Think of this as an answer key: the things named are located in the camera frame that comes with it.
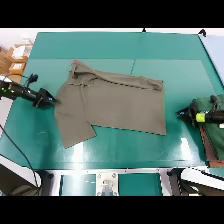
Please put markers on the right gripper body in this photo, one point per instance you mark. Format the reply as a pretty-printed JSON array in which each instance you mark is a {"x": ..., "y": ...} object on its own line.
[{"x": 193, "y": 115}]

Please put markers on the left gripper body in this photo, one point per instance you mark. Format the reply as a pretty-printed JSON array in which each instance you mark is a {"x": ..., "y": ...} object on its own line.
[{"x": 41, "y": 98}]

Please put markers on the olive grey T-shirt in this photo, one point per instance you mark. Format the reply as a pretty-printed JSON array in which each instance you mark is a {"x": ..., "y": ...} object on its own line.
[{"x": 116, "y": 103}]

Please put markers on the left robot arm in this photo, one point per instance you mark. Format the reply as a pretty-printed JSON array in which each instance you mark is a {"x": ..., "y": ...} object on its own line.
[{"x": 16, "y": 89}]

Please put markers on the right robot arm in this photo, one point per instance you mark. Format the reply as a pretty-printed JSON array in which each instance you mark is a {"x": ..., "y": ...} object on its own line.
[{"x": 214, "y": 116}]

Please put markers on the cardboard box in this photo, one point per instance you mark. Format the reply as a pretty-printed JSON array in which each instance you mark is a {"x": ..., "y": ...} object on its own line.
[
  {"x": 16, "y": 67},
  {"x": 20, "y": 52}
]

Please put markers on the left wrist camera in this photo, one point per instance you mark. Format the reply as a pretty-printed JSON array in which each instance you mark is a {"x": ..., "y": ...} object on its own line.
[{"x": 32, "y": 78}]

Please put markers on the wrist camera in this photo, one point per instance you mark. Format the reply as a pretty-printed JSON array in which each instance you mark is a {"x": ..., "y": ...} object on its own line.
[
  {"x": 213, "y": 100},
  {"x": 32, "y": 78}
]

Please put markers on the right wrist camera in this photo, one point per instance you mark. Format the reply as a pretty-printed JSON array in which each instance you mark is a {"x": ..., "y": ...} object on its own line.
[{"x": 213, "y": 100}]

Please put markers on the silver frame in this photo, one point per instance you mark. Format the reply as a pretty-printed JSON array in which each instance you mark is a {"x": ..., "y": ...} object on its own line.
[{"x": 106, "y": 182}]

